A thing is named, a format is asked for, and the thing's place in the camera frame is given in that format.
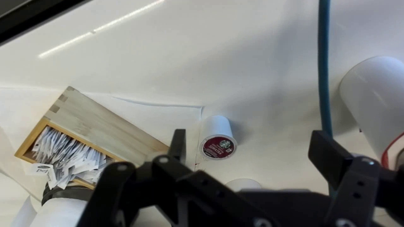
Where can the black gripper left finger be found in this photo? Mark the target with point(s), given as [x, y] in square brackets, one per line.
[126, 197]

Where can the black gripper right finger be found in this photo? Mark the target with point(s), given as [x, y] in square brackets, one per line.
[357, 185]

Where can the white coffee pod red lid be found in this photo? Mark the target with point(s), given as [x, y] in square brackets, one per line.
[218, 131]

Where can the dark lower kitchen cabinet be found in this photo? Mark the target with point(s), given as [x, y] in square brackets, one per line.
[25, 21]

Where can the white paper towel roll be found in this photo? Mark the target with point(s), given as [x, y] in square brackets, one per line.
[63, 215]

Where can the white sugar packets pile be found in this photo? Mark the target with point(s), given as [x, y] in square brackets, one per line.
[66, 156]

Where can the open wooden packet box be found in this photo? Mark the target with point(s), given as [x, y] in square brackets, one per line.
[95, 122]

